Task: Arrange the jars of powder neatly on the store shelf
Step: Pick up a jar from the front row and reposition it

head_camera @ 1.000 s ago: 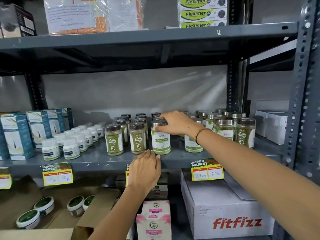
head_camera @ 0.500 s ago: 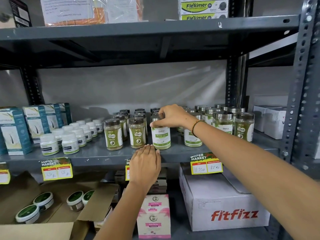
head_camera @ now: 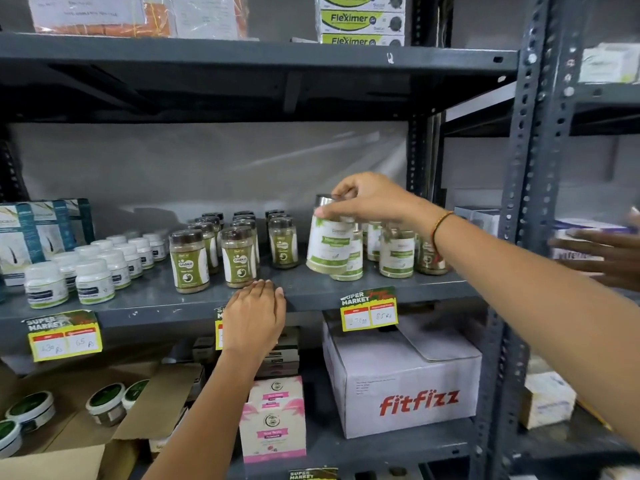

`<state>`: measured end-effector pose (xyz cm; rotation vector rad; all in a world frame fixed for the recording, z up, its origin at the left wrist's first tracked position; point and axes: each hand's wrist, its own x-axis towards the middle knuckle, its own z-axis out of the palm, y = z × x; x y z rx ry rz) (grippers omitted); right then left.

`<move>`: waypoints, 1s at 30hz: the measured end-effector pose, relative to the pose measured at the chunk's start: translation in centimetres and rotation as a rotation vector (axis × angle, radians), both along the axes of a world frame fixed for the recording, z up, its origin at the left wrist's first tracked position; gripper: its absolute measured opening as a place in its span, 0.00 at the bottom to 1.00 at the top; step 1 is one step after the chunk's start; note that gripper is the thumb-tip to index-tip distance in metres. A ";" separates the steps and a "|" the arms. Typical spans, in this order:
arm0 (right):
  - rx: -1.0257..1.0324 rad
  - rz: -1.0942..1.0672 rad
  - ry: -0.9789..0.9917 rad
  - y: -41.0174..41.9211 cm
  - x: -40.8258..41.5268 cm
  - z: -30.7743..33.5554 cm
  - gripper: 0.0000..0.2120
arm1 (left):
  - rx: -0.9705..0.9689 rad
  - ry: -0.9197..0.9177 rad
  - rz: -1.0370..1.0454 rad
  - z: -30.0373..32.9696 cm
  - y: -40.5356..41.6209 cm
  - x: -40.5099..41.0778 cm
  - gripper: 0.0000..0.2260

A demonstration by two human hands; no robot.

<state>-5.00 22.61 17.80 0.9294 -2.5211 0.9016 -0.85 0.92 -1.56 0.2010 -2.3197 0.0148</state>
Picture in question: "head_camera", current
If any person's right hand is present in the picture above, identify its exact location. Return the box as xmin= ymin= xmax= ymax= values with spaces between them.
xmin=313 ymin=172 xmax=442 ymax=236

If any person's left hand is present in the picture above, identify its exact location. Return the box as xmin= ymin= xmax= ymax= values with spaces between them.
xmin=221 ymin=279 xmax=288 ymax=354

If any white label jar silver lid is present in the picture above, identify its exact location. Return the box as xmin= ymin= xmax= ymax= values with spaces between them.
xmin=305 ymin=194 xmax=357 ymax=276

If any person's left forearm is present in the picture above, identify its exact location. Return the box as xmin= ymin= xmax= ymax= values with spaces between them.
xmin=142 ymin=345 xmax=282 ymax=480

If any person's right forearm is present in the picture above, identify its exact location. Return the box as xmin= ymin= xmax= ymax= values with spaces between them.
xmin=430 ymin=210 xmax=640 ymax=451

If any group of brown lid jars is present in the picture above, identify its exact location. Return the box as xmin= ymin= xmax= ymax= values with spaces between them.
xmin=168 ymin=210 xmax=301 ymax=295

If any white label powder jar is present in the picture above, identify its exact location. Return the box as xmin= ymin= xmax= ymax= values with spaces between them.
xmin=366 ymin=220 xmax=386 ymax=262
xmin=330 ymin=229 xmax=365 ymax=282
xmin=378 ymin=225 xmax=416 ymax=279

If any stack of dark flat boxes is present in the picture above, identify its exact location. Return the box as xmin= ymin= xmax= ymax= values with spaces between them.
xmin=192 ymin=327 xmax=301 ymax=381

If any pink white carton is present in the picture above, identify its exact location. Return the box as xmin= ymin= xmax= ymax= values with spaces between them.
xmin=238 ymin=402 xmax=307 ymax=465
xmin=248 ymin=375 xmax=305 ymax=413

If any green label powder jar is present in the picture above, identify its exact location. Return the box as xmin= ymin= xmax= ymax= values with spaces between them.
xmin=415 ymin=235 xmax=451 ymax=276

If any green lid white tub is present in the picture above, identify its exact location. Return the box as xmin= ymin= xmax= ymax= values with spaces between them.
xmin=0 ymin=419 xmax=24 ymax=458
xmin=85 ymin=382 xmax=127 ymax=427
xmin=121 ymin=378 xmax=151 ymax=411
xmin=5 ymin=391 xmax=56 ymax=436

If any group of small white bottles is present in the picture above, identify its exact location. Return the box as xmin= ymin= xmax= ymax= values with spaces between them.
xmin=23 ymin=234 xmax=169 ymax=310

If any small white carton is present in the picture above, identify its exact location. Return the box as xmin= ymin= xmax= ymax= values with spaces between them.
xmin=453 ymin=205 xmax=501 ymax=236

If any white cardboard box red print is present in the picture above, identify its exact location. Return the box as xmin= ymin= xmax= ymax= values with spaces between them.
xmin=322 ymin=312 xmax=483 ymax=441

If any teal white carton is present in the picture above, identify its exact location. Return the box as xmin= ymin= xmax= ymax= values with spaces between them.
xmin=64 ymin=198 xmax=96 ymax=246
xmin=29 ymin=200 xmax=77 ymax=266
xmin=0 ymin=203 xmax=37 ymax=287

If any green yellow carton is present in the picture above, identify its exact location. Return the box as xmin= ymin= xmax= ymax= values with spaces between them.
xmin=315 ymin=0 xmax=406 ymax=11
xmin=320 ymin=33 xmax=406 ymax=46
xmin=317 ymin=10 xmax=406 ymax=34

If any grey metal shelf rack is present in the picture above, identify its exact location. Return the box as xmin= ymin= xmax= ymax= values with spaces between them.
xmin=0 ymin=30 xmax=551 ymax=480

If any open brown cardboard box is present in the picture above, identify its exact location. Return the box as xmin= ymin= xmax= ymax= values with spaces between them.
xmin=0 ymin=362 xmax=206 ymax=480

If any white purple carton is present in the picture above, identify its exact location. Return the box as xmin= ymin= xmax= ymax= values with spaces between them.
xmin=549 ymin=217 xmax=637 ymax=261

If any white carton blue print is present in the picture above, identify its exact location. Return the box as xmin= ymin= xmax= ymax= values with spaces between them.
xmin=519 ymin=370 xmax=577 ymax=431

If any plastic wrapped package with papers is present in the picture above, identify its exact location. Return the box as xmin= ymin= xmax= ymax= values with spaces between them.
xmin=27 ymin=0 xmax=250 ymax=40

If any grey slotted side rack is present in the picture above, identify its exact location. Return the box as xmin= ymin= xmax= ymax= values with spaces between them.
xmin=440 ymin=0 xmax=640 ymax=480

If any pale green white carton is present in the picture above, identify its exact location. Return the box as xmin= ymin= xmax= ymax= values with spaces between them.
xmin=579 ymin=43 xmax=640 ymax=85

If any orange thread bracelet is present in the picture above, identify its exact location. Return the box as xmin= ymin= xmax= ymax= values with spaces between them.
xmin=431 ymin=210 xmax=456 ymax=261

